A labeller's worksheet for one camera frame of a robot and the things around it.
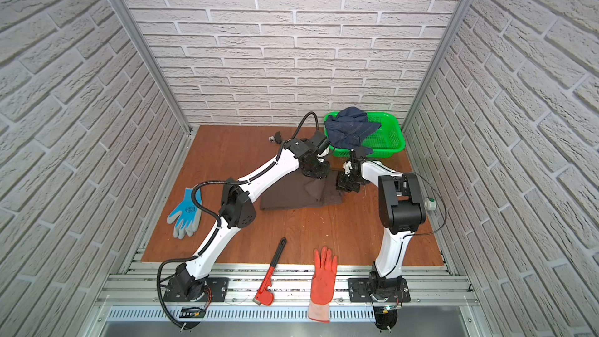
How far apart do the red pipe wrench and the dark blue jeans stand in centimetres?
51

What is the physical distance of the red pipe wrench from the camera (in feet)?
2.37

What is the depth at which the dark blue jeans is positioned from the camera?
3.50 ft
